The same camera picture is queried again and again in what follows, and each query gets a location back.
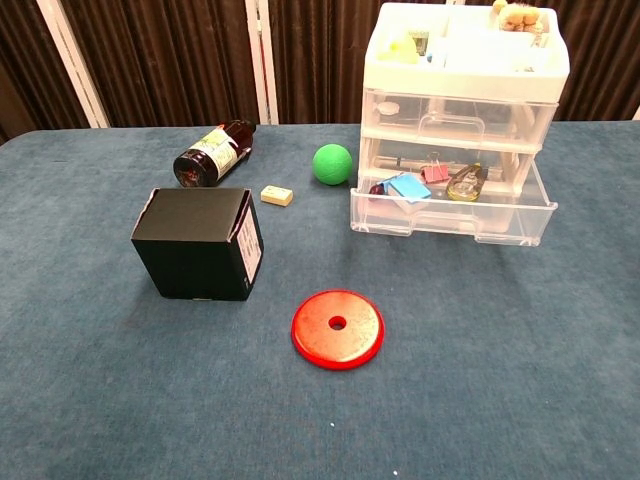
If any brown glass bottle with label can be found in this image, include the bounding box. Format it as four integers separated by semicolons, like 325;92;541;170
172;118;257;190

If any white frame post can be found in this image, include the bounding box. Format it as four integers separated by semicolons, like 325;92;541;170
244;0;280;127
37;0;111;130

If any green ball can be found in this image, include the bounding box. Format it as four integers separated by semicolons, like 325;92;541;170
312;143;354;187

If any pink binder clip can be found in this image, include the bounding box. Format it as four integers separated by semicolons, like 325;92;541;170
420;152;451;184

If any brown plush toy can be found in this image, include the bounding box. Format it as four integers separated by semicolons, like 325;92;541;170
491;0;545;33

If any clear plastic drawer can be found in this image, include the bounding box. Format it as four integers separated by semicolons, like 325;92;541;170
349;160;560;247
363;88;559;147

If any blue-green table mat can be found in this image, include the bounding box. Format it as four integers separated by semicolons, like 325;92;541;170
0;122;640;480

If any dark brown pleated curtain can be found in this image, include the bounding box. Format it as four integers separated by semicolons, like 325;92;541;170
0;0;640;146

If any black cardboard box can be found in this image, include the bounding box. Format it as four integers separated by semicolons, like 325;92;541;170
130;187;266;303

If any cream mahjong tile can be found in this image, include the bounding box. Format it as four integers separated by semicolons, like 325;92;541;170
260;184;295;208

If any yellow rubber toy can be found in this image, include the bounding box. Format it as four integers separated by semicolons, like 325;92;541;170
376;37;421;66

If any white drawer organizer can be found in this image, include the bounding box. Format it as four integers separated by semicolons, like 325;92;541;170
358;2;571;201

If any yellow clear tape dispenser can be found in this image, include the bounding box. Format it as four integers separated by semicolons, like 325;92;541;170
445;163;489;203

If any red disc with hole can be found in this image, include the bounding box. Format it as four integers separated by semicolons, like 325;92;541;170
291;289;387;372

